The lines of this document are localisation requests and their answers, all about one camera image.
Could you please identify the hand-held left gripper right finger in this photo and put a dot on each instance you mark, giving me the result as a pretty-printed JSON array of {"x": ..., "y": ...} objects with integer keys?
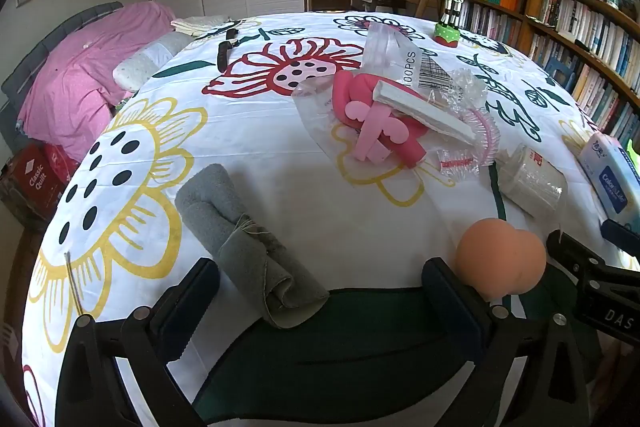
[{"x": 450, "y": 302}]

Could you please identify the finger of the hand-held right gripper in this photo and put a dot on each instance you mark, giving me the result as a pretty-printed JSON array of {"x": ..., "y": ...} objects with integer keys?
[
  {"x": 570, "y": 249},
  {"x": 622, "y": 234}
]

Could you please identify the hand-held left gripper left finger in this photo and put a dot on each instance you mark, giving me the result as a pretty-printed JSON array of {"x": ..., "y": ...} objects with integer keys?
[{"x": 200, "y": 287}]

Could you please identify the grey cloth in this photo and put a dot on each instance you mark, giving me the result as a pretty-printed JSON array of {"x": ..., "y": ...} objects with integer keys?
[{"x": 235, "y": 232}]

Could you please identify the peach makeup sponge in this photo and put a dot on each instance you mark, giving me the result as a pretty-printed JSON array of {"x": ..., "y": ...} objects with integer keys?
[{"x": 500, "y": 257}]

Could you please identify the pink foam piece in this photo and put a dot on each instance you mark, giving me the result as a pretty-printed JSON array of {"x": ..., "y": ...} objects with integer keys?
[{"x": 372, "y": 132}]

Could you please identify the clear zip bag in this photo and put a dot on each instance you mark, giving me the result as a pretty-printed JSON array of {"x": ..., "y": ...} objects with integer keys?
[{"x": 385, "y": 52}]

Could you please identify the blue and white tissue pack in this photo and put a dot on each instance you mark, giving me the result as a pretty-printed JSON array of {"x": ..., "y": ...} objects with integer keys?
[{"x": 607, "y": 172}]

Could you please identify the small clear red-print packet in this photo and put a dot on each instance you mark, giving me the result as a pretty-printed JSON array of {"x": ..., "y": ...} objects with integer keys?
[{"x": 457, "y": 162}]

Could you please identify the floral printed bed sheet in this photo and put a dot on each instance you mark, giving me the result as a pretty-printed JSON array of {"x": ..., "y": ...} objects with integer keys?
[{"x": 275, "y": 167}]

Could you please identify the crumpled clear plastic bag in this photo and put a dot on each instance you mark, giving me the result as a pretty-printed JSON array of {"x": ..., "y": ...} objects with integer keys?
[{"x": 465, "y": 89}]

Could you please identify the red cardboard box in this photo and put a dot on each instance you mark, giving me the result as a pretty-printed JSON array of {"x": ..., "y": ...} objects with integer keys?
[{"x": 35, "y": 177}]

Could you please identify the rows of books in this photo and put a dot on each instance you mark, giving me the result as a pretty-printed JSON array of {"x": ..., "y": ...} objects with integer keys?
[{"x": 590, "y": 27}]

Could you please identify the white dotted pillow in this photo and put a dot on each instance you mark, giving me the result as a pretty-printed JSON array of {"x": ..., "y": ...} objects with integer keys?
[{"x": 142, "y": 64}]

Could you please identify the pink blanket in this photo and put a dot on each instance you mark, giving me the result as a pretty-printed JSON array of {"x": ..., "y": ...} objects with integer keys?
[{"x": 95, "y": 72}]

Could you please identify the striped giraffe toy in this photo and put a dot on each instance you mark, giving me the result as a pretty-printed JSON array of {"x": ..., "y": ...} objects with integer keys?
[{"x": 450, "y": 24}]

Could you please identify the folded cream cloth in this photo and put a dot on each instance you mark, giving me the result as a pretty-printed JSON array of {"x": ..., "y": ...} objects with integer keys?
[{"x": 195, "y": 25}]

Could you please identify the grey bed headboard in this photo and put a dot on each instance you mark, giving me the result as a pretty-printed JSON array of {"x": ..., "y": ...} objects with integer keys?
[{"x": 35, "y": 57}]

